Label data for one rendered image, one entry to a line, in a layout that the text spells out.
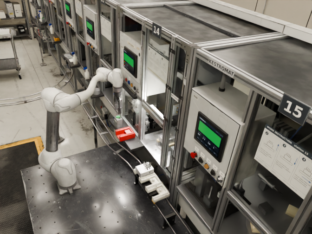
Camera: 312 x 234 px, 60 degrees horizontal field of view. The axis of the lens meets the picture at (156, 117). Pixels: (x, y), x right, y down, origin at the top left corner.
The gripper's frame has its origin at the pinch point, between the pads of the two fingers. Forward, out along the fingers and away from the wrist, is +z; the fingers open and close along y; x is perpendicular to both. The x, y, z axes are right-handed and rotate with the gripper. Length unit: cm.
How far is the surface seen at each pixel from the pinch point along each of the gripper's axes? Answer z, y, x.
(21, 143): 112, 133, 91
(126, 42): -64, 1, -9
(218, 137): -53, -126, -7
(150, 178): 25, -73, 2
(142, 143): 21.4, -34.0, -10.1
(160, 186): 25, -84, -2
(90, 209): 44, -66, 52
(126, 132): 17.4, -16.0, -1.4
